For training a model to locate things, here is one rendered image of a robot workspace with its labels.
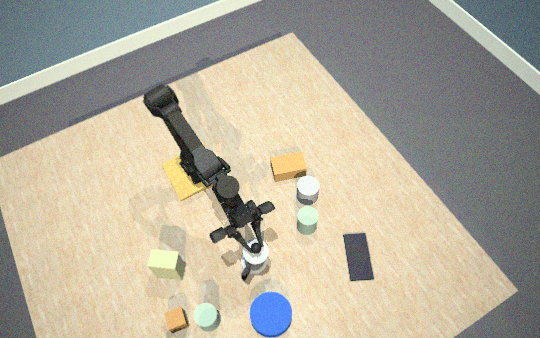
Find dark grey cylinder with light top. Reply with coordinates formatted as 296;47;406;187
297;176;320;205

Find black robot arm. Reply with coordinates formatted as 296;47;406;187
143;84;258;228

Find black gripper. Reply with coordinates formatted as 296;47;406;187
209;194;276;253

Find blue flat disc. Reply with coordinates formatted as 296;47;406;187
249;291;292;337

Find dark grey flat rectangle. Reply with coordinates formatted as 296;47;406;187
343;233;374;281

